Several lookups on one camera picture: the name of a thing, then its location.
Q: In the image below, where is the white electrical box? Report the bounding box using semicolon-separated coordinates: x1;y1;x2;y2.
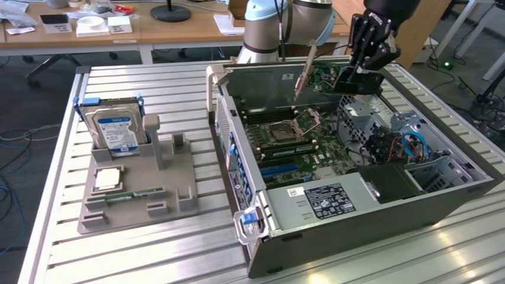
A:
420;37;440;64

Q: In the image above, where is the white desk frame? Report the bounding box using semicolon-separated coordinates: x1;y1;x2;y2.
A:
430;0;505;82

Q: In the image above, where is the hard disk with blue carrier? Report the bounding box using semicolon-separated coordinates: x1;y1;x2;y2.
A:
72;94;147;157

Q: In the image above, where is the black plastic duct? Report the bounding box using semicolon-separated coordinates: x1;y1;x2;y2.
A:
358;164;427;205

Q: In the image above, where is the white floor cable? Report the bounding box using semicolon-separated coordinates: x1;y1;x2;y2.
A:
0;124;60;142

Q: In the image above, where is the black round lamp base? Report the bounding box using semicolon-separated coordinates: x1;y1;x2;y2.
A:
151;4;192;22

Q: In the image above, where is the green motherboard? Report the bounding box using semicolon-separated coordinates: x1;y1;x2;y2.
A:
232;97;360;190

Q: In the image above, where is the metal socket cover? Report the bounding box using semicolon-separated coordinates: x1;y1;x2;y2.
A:
294;106;323;133

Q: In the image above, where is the silver chipset heatsink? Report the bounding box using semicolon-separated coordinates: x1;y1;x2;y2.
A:
315;167;339;180

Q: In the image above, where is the blue wire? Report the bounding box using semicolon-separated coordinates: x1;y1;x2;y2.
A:
402;130;432;163

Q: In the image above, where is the brown cardboard box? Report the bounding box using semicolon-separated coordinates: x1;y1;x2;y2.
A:
228;0;251;20

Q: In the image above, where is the perforated metal disk bay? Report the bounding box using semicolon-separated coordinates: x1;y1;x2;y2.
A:
339;94;396;143

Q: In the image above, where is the silver CPU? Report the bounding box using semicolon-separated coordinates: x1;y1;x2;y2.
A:
94;169;123;190

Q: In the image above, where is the black camera cable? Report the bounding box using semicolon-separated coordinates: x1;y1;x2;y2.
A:
275;0;288;62

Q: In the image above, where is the white box with black card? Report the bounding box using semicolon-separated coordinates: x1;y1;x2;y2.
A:
39;14;72;34

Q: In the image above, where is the black expansion slot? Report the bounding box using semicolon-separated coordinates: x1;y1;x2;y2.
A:
259;158;295;169

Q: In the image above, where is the blue floor cable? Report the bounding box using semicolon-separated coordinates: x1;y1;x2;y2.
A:
0;141;32;255

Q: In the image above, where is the white tape roll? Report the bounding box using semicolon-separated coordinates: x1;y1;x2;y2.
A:
79;17;104;30

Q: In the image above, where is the grey parts rack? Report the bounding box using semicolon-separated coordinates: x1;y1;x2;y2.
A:
76;114;200;236

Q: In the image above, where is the flat white box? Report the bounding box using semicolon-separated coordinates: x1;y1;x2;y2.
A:
75;16;111;38

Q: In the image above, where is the grey power supply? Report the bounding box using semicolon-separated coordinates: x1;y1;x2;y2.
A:
264;174;383;231

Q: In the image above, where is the black chair base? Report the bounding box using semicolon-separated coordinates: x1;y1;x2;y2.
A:
22;51;119;88

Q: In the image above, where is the slanted metal disk bay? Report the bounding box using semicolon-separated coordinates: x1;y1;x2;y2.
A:
404;155;475;193

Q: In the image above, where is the clear plastic bag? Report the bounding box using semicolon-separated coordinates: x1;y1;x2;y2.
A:
0;0;39;27

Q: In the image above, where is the green graphics card black cooler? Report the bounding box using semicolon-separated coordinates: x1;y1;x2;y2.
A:
294;39;387;96

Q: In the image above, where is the wooden cabinet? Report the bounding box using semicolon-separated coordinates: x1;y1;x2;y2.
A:
327;0;454;69

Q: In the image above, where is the small white box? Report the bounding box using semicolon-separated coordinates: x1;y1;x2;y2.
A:
107;15;132;35

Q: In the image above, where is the white paper stack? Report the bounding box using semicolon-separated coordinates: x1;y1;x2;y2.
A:
214;13;247;36

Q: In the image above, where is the black tripod stand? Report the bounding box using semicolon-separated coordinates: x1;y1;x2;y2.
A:
472;73;505;131

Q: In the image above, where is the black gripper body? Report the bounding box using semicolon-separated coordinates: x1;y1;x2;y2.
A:
350;0;423;43

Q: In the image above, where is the open grey PC case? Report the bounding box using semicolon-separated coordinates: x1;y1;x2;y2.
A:
206;53;505;279

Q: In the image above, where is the CPU socket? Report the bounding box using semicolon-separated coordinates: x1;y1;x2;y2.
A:
267;120;307;147

